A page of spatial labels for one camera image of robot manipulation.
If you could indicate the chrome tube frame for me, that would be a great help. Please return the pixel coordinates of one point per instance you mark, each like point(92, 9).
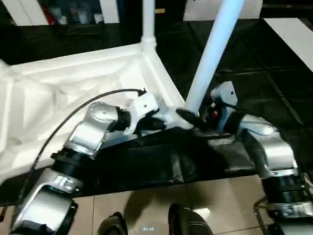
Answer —
point(261, 218)

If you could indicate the black work mat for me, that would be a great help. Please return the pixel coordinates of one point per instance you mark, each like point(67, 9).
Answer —
point(264, 88)

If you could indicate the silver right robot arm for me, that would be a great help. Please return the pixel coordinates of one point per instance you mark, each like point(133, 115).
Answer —
point(274, 147)

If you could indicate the white plastic table leg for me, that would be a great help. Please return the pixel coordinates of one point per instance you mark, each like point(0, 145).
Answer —
point(212, 54)
point(148, 24)
point(3, 66)

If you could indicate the white plastic table top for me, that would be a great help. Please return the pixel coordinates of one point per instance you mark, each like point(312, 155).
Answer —
point(58, 93)

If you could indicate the white flat sheet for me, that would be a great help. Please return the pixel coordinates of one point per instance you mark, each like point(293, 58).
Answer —
point(293, 39)

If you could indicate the dark right robot foot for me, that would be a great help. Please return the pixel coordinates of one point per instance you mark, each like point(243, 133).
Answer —
point(190, 223)

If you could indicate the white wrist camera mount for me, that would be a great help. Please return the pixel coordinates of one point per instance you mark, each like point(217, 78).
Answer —
point(143, 107)
point(224, 98)

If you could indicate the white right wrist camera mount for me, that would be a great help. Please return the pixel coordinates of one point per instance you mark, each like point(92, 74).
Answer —
point(224, 98)

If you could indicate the small yellow label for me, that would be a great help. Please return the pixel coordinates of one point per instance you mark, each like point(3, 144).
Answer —
point(159, 10)

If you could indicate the small bottles on shelf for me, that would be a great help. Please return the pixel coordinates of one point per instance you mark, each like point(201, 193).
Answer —
point(73, 14)

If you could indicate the black cabinet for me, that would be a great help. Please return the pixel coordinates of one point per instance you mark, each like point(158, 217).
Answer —
point(171, 14)

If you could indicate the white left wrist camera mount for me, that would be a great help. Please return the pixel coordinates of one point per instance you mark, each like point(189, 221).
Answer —
point(143, 107)

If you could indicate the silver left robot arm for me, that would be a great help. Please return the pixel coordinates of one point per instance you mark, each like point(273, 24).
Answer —
point(83, 142)

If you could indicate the white cabinet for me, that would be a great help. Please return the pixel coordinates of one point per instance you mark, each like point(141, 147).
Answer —
point(29, 10)

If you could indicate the white plastic bag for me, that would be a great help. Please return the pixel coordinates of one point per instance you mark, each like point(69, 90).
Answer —
point(244, 9)

